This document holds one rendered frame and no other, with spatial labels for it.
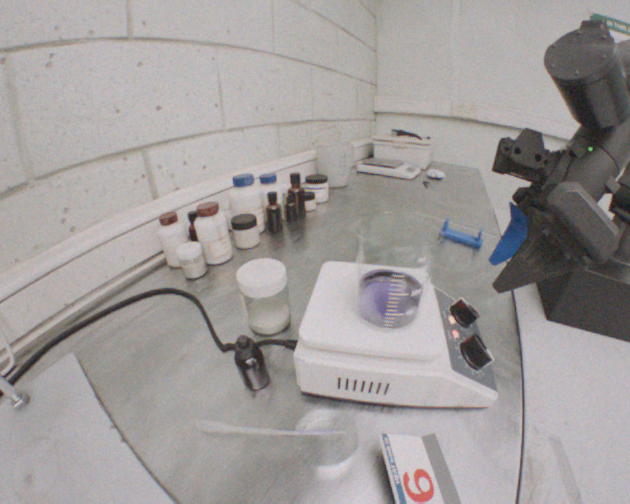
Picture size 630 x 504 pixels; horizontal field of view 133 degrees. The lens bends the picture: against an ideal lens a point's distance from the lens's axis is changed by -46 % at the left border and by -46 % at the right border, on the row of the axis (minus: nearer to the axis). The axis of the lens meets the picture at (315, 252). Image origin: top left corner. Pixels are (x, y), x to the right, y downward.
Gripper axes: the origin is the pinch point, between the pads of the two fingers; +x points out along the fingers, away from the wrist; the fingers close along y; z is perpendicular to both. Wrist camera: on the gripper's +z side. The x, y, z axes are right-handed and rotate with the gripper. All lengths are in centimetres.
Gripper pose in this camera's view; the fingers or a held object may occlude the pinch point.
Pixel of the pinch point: (516, 250)
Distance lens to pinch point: 28.5
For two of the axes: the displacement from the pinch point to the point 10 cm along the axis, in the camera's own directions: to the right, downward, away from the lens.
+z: -6.7, -6.8, 3.0
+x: -4.7, 7.0, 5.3
